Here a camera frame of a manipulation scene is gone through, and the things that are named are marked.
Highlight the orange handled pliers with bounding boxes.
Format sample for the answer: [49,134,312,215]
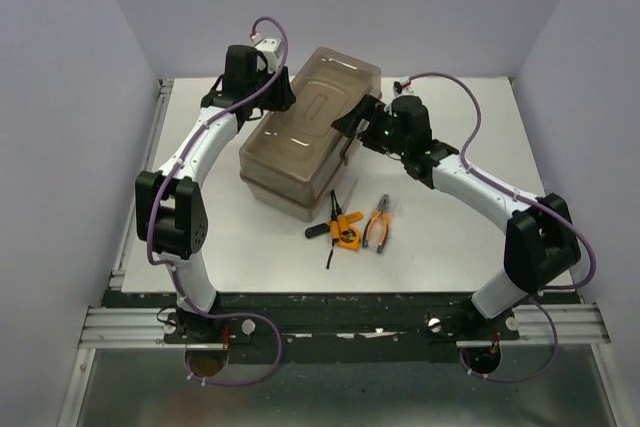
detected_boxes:
[361,194,390,254]

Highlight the orange black utility knife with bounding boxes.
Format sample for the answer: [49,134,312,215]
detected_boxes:
[304,210,365,240]

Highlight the orange tape measure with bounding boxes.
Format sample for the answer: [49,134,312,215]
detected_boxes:
[334,227,361,251]

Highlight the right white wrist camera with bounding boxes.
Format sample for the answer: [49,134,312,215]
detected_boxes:
[392,77,415,99]

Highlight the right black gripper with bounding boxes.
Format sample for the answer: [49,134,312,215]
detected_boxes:
[332,94,409,157]

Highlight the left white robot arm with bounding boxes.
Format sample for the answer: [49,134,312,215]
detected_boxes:
[135,36,295,342]

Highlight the aluminium extrusion rail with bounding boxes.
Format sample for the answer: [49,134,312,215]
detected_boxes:
[78,306,174,349]

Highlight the orange handled screwdriver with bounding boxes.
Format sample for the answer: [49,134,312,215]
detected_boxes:
[328,190,339,245]
[331,193,349,238]

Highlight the small clear handled screwdriver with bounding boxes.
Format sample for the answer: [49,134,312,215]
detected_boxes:
[341,178,359,214]

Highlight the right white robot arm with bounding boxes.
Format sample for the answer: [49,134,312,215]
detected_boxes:
[332,95,581,339]

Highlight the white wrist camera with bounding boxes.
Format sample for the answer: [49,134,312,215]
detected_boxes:
[392,77,415,99]
[250,33,284,73]

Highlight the beige tool box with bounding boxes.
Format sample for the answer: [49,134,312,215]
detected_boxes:
[239,47,382,222]

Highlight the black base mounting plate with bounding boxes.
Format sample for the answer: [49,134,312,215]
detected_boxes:
[102,291,519,365]

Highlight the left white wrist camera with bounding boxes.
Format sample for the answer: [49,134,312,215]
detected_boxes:
[250,33,284,73]

